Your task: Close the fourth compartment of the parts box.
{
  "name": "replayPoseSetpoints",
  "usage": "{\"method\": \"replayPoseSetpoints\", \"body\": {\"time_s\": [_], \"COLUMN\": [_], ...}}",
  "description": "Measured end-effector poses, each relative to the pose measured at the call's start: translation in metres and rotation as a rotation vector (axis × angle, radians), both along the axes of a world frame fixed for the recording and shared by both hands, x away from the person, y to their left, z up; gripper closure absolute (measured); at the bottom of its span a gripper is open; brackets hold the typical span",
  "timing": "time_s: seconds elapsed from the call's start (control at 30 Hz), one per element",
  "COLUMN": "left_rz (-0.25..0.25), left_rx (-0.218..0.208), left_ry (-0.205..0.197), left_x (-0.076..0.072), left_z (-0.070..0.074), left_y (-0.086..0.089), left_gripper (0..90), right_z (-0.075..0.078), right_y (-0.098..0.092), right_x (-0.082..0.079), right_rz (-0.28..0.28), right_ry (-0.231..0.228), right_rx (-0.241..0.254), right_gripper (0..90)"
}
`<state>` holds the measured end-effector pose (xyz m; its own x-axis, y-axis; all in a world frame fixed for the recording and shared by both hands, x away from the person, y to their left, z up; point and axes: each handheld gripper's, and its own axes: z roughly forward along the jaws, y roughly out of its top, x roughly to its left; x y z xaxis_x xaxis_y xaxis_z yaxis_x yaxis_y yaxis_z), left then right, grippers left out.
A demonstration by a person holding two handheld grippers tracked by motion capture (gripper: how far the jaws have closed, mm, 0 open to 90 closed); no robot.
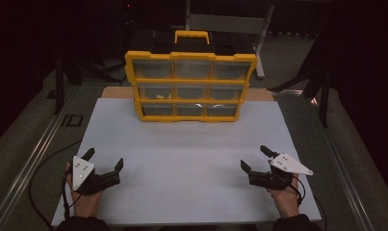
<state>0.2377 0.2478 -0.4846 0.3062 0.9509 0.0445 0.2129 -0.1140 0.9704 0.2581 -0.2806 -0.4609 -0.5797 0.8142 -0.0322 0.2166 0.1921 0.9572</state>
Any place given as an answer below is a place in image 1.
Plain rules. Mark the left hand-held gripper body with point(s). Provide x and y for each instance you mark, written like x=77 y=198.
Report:
x=85 y=176

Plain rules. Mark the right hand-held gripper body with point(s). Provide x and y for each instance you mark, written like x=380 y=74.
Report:
x=275 y=178

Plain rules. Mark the clear plastic drawer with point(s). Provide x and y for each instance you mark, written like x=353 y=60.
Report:
x=146 y=91

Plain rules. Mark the yellow drawer organizer cabinet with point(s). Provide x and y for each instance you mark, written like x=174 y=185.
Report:
x=194 y=57

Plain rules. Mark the person's right hand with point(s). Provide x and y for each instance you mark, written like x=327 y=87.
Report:
x=286 y=200

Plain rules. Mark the person's left hand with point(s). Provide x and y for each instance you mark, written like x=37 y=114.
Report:
x=85 y=205

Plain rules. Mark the white board sheet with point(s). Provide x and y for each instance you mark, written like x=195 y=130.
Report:
x=182 y=154

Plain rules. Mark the black metal stand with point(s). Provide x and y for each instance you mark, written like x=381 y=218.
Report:
x=58 y=80
x=323 y=102

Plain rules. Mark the set of clear small drawers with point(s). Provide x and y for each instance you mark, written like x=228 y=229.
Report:
x=191 y=69

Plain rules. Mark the grey metal stand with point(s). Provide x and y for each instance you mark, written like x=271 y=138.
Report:
x=227 y=24

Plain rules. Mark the black rectangular floor frame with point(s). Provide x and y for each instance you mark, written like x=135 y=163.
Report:
x=64 y=120

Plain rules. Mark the metal floor rail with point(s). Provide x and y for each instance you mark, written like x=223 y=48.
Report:
x=28 y=166
x=349 y=179

